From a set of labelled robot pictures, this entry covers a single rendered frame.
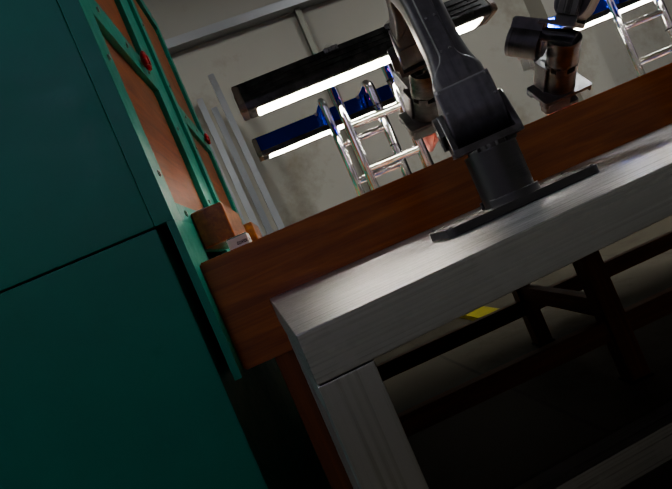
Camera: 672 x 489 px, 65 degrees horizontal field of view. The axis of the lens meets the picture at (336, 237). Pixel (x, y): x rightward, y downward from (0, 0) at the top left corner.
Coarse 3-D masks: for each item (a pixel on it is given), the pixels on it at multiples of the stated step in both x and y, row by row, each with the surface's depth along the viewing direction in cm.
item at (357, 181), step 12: (372, 84) 161; (360, 96) 173; (372, 96) 160; (324, 108) 158; (384, 120) 160; (336, 132) 158; (372, 132) 159; (384, 132) 161; (336, 144) 159; (348, 144) 159; (396, 144) 160; (348, 156) 159; (348, 168) 159; (384, 168) 159; (396, 168) 161; (408, 168) 161; (360, 180) 159; (360, 192) 159
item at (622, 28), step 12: (612, 0) 166; (660, 0) 167; (612, 12) 167; (660, 12) 168; (624, 24) 167; (636, 24) 167; (624, 36) 166; (636, 60) 166; (648, 60) 167; (636, 72) 167
